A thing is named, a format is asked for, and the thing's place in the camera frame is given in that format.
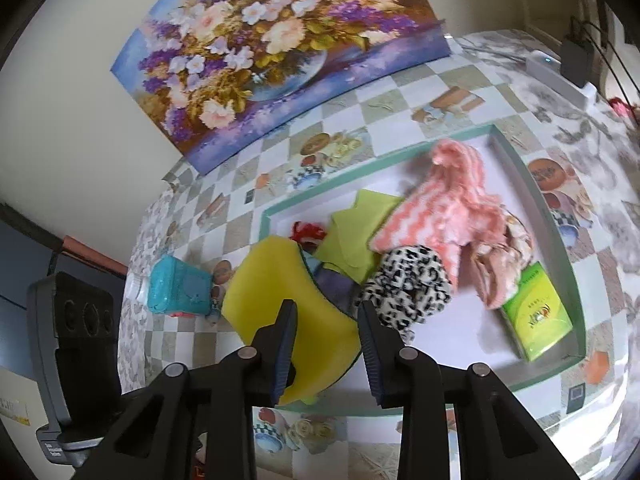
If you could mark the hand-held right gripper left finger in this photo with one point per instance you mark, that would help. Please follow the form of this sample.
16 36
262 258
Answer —
285 355

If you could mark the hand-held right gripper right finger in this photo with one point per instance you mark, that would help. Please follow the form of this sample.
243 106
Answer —
372 355

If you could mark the yellow and green sponge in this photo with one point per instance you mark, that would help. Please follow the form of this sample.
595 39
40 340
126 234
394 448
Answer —
270 290

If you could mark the purple cloth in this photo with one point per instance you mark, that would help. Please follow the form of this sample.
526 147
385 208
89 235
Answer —
337 287

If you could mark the leopard print scrunchie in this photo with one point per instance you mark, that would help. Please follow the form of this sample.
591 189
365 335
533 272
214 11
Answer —
407 285

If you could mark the white tray with teal rim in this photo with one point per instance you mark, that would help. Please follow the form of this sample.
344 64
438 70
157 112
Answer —
465 340

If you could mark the red hair scrunchie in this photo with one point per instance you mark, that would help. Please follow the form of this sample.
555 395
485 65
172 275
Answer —
307 234

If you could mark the lime green cloth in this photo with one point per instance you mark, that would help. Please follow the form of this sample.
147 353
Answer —
360 230

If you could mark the pink floral cloth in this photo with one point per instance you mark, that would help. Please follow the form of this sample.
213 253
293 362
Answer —
500 265

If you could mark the pink zigzag striped towel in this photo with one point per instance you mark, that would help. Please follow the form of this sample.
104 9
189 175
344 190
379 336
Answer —
440 210

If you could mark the green tissue pack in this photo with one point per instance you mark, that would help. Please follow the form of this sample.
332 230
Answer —
537 315

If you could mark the dark cabinet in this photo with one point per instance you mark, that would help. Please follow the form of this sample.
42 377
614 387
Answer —
30 250

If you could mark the teal plastic storage box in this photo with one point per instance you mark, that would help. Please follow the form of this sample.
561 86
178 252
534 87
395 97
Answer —
180 285

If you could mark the black square marker tag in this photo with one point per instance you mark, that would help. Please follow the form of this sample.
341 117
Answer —
576 397
249 196

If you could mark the checkered printed tablecloth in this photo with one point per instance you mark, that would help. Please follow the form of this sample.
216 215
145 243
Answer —
380 105

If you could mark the flower bouquet painting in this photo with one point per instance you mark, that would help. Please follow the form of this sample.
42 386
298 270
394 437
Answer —
280 45

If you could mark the grey floral tablecloth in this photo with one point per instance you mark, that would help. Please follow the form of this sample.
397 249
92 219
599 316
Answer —
590 125

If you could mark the white power strip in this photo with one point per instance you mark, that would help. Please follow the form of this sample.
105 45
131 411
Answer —
545 72

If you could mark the pile of small colourful items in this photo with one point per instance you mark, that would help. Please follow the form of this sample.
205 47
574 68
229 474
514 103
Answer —
625 110

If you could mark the black charger plug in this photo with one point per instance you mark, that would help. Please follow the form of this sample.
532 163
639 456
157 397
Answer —
575 55

